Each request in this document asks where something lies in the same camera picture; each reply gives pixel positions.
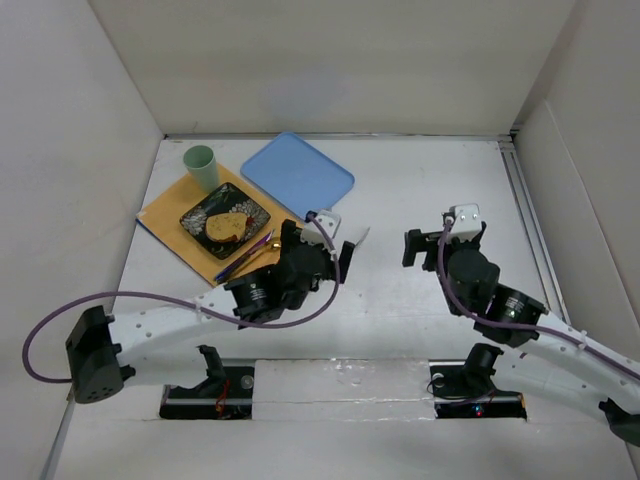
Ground toasted bread slice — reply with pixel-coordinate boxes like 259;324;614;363
205;212;249;243

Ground metal tongs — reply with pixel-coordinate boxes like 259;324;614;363
353;227;371;250

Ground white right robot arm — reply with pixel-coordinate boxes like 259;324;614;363
402;214;639;445

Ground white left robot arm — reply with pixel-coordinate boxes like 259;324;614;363
65;211;356;404

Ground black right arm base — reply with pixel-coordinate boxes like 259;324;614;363
426;344;527;420

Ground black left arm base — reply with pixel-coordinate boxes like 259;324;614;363
159;345;255;421

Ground gold spoon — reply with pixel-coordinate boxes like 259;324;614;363
214;230;279;284

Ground blue plastic tray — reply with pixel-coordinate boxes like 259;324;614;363
240;132;355;219

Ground black floral square plate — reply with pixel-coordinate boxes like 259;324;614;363
179;182;271;260

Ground green plastic cup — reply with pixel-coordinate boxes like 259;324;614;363
183;145;220;193

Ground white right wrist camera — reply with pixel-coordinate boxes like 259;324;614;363
443;203;484;242

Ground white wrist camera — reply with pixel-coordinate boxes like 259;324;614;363
300;209;341;249
443;203;484;242

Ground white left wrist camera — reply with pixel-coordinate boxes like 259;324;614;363
300;209;341;249

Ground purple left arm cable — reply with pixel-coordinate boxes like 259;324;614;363
21;212;342;385

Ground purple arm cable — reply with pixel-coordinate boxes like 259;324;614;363
21;212;342;385
437;215;640;384

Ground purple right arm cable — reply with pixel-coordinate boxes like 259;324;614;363
437;215;640;384

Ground aluminium frame rail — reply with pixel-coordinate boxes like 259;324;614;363
498;135;570;322

